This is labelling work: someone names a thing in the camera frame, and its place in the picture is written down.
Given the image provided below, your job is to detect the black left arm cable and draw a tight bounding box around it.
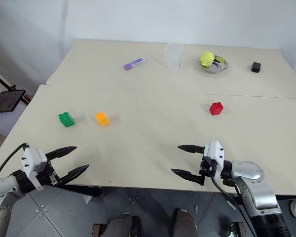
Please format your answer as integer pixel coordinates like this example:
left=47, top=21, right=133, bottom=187
left=0, top=142, right=29, bottom=180

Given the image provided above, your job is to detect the yellow-green tennis ball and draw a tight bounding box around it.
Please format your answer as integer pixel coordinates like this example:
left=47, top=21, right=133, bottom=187
left=200, top=51, right=216, bottom=68

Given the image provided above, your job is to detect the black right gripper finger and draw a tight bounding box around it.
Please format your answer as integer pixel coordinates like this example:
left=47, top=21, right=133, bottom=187
left=171, top=168, right=205, bottom=186
left=177, top=144, right=205, bottom=155

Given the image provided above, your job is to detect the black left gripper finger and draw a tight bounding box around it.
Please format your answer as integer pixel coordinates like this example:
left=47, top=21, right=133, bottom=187
left=44, top=146, right=78, bottom=162
left=56, top=163, right=90, bottom=186

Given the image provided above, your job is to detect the red toy brick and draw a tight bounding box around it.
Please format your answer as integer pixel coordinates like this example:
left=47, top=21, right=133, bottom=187
left=209, top=101, right=224, bottom=116

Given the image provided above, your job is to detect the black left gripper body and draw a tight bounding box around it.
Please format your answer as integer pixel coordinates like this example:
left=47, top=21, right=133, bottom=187
left=36, top=160, right=63, bottom=187

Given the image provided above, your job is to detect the clear plastic measuring cup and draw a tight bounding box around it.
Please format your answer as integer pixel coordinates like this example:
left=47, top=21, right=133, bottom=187
left=164, top=42, right=185, bottom=69

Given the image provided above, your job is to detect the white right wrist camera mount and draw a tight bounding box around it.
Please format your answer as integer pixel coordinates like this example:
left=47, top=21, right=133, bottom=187
left=203, top=140, right=226, bottom=179

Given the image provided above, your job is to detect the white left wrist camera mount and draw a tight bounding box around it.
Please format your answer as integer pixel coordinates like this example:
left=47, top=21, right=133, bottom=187
left=21, top=147, right=49, bottom=191

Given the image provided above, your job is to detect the dark rounded shape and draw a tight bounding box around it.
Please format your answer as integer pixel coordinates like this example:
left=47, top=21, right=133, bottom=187
left=172, top=208, right=198, bottom=237
left=105, top=213, right=142, bottom=237

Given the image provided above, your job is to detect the shiny metal bowl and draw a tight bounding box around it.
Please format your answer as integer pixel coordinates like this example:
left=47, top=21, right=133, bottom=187
left=196, top=54, right=229, bottom=75

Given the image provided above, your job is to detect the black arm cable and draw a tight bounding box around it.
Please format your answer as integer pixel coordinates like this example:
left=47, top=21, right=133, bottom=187
left=210, top=172, right=259, bottom=237
left=0, top=142, right=29, bottom=180

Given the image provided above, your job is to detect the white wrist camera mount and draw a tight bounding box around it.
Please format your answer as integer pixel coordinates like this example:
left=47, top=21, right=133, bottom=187
left=203, top=140, right=226, bottom=179
left=21, top=147, right=49, bottom=191

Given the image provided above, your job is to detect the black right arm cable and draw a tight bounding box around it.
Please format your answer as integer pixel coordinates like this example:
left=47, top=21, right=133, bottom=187
left=210, top=172, right=259, bottom=237

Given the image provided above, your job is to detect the purple highlighter marker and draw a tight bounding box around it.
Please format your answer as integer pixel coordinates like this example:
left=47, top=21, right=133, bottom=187
left=123, top=57, right=147, bottom=71

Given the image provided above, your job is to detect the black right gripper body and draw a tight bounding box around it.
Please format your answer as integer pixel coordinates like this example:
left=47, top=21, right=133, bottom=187
left=199, top=157, right=217, bottom=185

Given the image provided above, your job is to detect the green toy brick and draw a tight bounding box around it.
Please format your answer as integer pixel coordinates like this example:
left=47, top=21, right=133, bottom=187
left=58, top=112, right=76, bottom=128

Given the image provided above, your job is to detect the orange toy brick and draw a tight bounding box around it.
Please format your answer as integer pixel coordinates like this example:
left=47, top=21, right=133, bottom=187
left=94, top=111, right=111, bottom=127

